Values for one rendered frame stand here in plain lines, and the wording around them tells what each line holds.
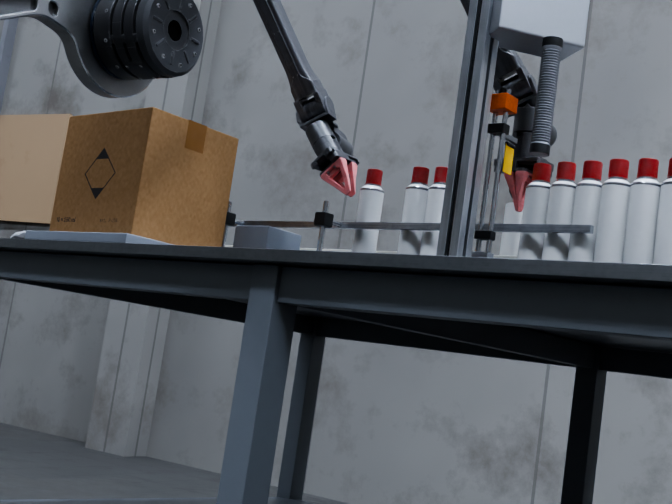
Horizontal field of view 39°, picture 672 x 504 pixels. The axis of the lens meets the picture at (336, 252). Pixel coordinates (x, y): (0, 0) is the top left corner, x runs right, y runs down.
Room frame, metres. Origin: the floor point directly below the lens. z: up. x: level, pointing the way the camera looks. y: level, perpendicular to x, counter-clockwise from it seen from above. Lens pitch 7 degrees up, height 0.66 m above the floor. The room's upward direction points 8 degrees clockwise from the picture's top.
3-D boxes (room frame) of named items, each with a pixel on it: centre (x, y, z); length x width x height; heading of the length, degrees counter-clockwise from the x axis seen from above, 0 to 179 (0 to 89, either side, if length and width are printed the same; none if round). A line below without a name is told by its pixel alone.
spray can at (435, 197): (1.89, -0.19, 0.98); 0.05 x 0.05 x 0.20
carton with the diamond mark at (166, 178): (2.06, 0.44, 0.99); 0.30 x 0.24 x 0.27; 48
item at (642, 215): (1.59, -0.51, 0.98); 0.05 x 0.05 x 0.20
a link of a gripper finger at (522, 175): (1.84, -0.33, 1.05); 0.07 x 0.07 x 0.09; 49
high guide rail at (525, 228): (1.97, -0.03, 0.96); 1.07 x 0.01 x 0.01; 48
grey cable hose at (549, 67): (1.62, -0.33, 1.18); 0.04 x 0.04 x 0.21
